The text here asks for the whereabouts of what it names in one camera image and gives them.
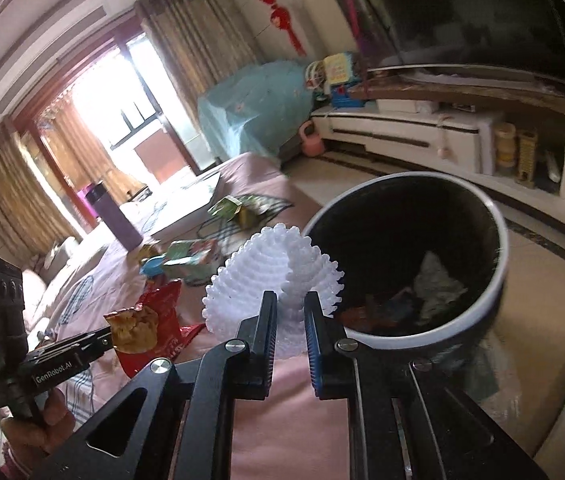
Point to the red heart hanging decoration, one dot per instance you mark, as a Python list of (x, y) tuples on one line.
[(277, 10)]

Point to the yellow jar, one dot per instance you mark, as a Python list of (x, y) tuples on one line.
[(505, 147)]

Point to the tan tall bottle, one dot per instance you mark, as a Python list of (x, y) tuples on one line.
[(526, 157)]

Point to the blue wrapper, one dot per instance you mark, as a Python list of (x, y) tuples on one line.
[(402, 305)]

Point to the brown television shelf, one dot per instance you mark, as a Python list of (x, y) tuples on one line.
[(462, 92)]

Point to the white television cabinet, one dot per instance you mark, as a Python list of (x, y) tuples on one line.
[(412, 135)]

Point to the blue toy cash register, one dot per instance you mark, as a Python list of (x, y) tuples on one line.
[(346, 98)]

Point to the red wrapper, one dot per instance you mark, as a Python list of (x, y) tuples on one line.
[(362, 316)]

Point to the gold foil wrapper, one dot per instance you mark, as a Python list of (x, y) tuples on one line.
[(248, 217)]

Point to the white foam fruit net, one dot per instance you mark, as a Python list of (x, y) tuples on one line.
[(252, 285)]

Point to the teal cloth covered furniture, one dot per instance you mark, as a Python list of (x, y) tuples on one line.
[(252, 105)]

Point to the white bin with black bag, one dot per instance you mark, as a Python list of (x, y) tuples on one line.
[(487, 310)]

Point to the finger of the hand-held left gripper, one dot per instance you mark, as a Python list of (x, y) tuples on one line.
[(96, 336), (100, 350)]

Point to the purple thermos bottle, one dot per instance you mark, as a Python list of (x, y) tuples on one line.
[(122, 225)]

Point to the white wheel toy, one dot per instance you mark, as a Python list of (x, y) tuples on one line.
[(315, 77)]

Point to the white crumpled tissue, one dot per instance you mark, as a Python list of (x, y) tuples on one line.
[(437, 285)]

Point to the pale sofa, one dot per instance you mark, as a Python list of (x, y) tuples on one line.
[(52, 280)]

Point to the green and red carton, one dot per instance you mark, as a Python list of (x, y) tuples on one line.
[(192, 260)]

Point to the person's left hand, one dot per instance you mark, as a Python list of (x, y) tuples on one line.
[(47, 435)]

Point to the orange sheer curtain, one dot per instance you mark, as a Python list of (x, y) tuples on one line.
[(77, 150)]

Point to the pink kettlebell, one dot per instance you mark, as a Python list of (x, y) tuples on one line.
[(312, 142)]

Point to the red brown door frame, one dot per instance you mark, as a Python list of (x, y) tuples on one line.
[(127, 40)]

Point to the pink thin pole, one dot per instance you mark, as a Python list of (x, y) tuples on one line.
[(350, 10)]

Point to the pink printed blanket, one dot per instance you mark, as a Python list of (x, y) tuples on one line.
[(287, 435)]

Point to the green snack packet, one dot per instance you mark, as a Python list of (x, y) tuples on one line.
[(225, 206)]

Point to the yellow blue panel toy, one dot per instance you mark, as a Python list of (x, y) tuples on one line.
[(340, 67)]

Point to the small blue plastic item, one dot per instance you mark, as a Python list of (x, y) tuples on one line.
[(152, 266)]

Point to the black flat television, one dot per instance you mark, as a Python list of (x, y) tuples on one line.
[(462, 10)]

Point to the beige patterned curtain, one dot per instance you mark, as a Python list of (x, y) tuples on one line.
[(197, 35), (17, 195)]

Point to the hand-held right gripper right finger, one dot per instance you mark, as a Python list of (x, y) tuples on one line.
[(312, 350)]

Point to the illustrated children's book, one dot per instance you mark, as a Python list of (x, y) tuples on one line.
[(182, 215)]

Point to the red snack packet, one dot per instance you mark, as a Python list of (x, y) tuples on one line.
[(167, 310)]

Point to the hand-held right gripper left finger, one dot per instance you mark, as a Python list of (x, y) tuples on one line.
[(268, 345)]

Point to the magenta plastic object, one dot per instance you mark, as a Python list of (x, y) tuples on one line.
[(84, 205)]

